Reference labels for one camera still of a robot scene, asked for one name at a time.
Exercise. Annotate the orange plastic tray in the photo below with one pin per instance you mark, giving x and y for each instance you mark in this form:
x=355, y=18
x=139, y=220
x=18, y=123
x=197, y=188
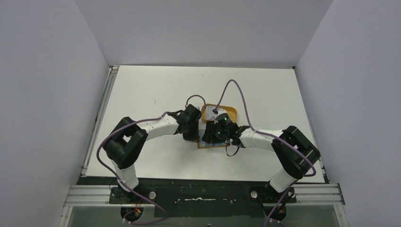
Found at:
x=232, y=112

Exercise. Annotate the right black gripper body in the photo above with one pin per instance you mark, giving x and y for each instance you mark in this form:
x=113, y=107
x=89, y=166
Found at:
x=208, y=135

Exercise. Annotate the orange leather card holder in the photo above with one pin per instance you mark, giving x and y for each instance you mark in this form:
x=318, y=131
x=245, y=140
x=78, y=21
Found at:
x=212, y=144

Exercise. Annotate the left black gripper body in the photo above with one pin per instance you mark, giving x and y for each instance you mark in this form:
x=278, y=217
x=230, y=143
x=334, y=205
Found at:
x=189, y=122

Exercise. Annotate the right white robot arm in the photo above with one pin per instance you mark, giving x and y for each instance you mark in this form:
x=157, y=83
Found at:
x=296, y=153

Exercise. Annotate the credit card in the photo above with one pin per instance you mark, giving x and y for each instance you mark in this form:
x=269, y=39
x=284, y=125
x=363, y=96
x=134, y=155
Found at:
x=210, y=116

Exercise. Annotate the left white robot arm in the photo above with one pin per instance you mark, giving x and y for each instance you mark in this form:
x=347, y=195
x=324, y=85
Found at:
x=124, y=144

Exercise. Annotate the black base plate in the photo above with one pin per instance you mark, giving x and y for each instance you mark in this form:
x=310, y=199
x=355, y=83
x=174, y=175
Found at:
x=203, y=198

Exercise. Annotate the aluminium frame rail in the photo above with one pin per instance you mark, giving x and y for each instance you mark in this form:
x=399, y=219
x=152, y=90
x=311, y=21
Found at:
x=306, y=195

